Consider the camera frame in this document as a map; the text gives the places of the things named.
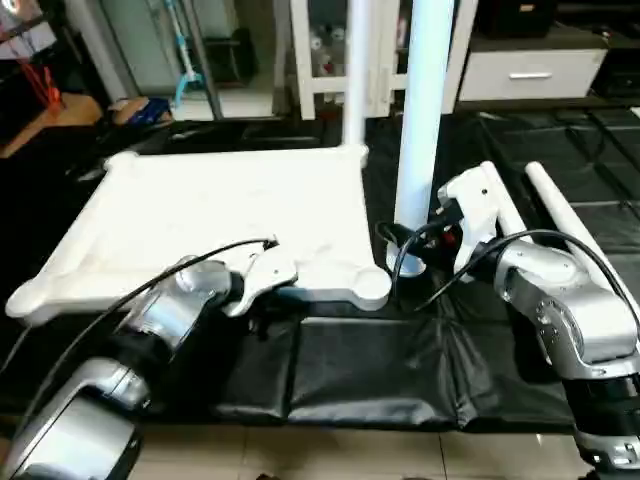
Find white plastic table leg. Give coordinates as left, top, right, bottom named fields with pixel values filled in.
left=479, top=161, right=531, bottom=243
left=341, top=0, right=374, bottom=155
left=524, top=161, right=640, bottom=313
left=386, top=0, right=457, bottom=279

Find white plastic table top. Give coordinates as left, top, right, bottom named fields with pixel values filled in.
left=4, top=144, right=394, bottom=325

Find black work mat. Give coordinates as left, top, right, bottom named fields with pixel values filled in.
left=0, top=108, right=640, bottom=433

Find white drawer unit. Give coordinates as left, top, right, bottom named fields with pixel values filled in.
left=456, top=42, right=611, bottom=105

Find white glass-door cabinet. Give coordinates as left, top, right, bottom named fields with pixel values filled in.
left=290, top=0, right=481, bottom=123

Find black speaker box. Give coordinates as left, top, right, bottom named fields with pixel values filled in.
left=480, top=0, right=563, bottom=41

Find blue and yellow box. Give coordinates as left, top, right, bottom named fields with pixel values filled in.
left=114, top=96, right=175, bottom=127

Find brown wooden desk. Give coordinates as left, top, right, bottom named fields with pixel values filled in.
left=0, top=92, right=107, bottom=161

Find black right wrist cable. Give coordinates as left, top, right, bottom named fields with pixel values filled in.
left=388, top=214, right=623, bottom=313

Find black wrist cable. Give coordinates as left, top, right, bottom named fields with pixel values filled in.
left=388, top=214, right=623, bottom=313
left=0, top=236, right=281, bottom=441

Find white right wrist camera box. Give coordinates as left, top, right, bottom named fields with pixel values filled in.
left=437, top=167, right=503, bottom=279

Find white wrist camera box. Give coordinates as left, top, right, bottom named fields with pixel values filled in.
left=437, top=167, right=503, bottom=279
left=220, top=244, right=301, bottom=321

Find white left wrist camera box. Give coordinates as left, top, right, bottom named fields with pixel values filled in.
left=220, top=244, right=301, bottom=321

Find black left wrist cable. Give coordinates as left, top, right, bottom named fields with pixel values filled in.
left=0, top=236, right=281, bottom=441

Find teal long-handled dustpan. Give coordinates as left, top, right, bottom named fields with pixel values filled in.
left=165, top=0, right=208, bottom=107

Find red cables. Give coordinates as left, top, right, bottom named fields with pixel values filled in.
left=14, top=50, right=65, bottom=113

